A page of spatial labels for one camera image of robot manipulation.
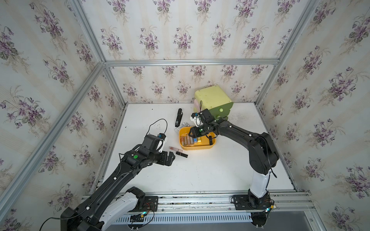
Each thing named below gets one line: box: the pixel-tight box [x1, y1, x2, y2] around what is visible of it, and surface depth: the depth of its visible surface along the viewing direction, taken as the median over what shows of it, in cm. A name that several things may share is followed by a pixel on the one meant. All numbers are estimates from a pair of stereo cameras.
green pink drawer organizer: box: [193, 85, 234, 120], surface depth 95 cm
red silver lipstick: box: [180, 136, 185, 147], surface depth 98 cm
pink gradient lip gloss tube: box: [169, 146, 184, 153], surface depth 95 cm
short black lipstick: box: [175, 151, 189, 158], surface depth 92 cm
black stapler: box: [174, 108, 184, 128], surface depth 109 cm
